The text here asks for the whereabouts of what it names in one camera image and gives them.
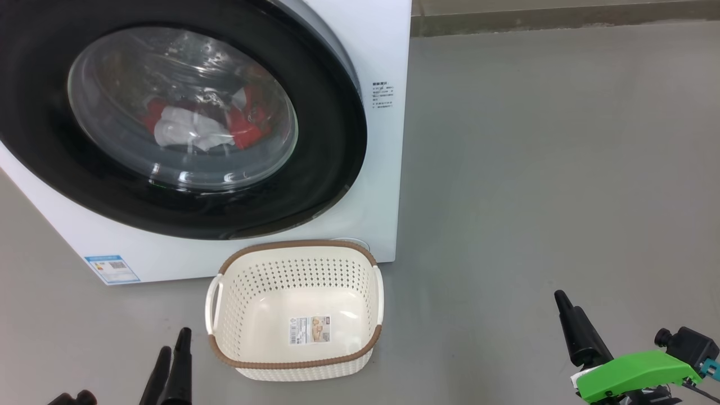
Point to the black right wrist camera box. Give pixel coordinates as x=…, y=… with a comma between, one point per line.
x=689, y=344

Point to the cream basket with brown rim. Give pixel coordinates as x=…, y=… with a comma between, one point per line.
x=304, y=298

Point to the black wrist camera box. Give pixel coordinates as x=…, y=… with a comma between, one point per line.
x=689, y=344
x=76, y=398

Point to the white front-load washing machine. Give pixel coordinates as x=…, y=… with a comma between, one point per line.
x=382, y=185

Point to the blue energy label sticker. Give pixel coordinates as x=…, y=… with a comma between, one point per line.
x=112, y=270

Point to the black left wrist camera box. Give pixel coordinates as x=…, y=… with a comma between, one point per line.
x=76, y=398

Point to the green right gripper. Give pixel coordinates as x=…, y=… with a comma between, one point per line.
x=635, y=374

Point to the teal right camera connector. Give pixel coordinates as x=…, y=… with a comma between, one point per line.
x=711, y=369

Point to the printed food package label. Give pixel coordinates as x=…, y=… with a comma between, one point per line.
x=309, y=329

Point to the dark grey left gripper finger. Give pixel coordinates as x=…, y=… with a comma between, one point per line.
x=158, y=377
x=181, y=371

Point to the washing machine door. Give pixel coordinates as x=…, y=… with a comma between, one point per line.
x=329, y=140

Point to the red and white clothes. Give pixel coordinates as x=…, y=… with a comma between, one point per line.
x=247, y=126

